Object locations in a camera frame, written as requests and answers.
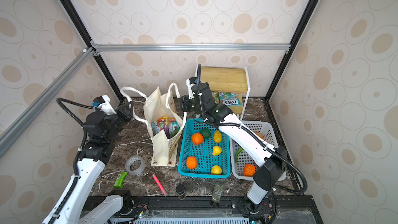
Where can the orange toy orange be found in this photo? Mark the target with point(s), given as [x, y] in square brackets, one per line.
[191, 163]
[197, 138]

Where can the yellow toy fruit middle right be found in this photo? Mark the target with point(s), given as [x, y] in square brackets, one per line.
[217, 150]

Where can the white plastic basket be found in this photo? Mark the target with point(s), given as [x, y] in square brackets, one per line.
[244, 158]

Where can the yellow toy fruit top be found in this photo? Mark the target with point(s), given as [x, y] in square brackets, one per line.
[217, 136]

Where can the green small package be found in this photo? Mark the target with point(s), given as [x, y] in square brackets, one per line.
[120, 180]

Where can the black small jar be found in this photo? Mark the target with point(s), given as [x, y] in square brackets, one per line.
[180, 190]

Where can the yellow toy fruit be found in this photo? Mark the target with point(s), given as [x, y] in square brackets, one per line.
[217, 150]
[217, 136]
[216, 170]

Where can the orange upper toy orange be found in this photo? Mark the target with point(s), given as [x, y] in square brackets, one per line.
[197, 138]

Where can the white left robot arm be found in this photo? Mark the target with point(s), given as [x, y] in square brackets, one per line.
[90, 160]

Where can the green toy avocado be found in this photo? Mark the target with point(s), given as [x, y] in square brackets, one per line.
[206, 133]

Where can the teal mint candy bag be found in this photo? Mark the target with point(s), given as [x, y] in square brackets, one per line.
[158, 126]

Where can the white wooden shelf rack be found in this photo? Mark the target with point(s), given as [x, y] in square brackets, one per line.
[224, 79]

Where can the brown toy potato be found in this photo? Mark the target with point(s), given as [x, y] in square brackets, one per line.
[259, 135]

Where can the left aluminium frame bar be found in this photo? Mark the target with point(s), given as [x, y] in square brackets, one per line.
[17, 128]

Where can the orange fruits candy bag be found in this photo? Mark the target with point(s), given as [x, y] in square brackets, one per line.
[166, 120]

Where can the cream canvas grocery bag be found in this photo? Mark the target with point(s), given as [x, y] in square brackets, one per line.
[156, 106]

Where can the teal Fox's candy bag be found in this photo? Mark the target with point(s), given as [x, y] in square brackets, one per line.
[229, 99]

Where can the green lemon candy bag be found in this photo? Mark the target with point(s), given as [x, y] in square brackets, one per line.
[215, 96]

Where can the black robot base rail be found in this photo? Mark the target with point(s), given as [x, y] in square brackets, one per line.
[231, 210]

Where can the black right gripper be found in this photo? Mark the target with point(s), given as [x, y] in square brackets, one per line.
[184, 100]

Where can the teal plastic basket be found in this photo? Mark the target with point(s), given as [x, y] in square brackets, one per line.
[203, 152]

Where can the pink marker pen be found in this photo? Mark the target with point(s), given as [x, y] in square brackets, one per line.
[159, 185]

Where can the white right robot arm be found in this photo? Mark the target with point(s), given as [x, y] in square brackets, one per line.
[271, 161]

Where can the horizontal aluminium frame bar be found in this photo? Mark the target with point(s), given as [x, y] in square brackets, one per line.
[191, 47]

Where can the small orange toy pumpkin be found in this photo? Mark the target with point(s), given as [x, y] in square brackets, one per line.
[249, 170]

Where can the orange lower toy orange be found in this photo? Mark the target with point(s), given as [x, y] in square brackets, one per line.
[191, 163]

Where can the yellow toy fruit bottom right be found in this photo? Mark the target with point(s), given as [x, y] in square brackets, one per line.
[216, 170]

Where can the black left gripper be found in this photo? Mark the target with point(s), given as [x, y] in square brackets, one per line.
[125, 112]

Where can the clear tape roll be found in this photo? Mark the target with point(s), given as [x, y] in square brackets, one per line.
[135, 165]

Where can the clear spice jar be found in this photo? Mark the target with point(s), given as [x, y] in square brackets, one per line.
[216, 194]

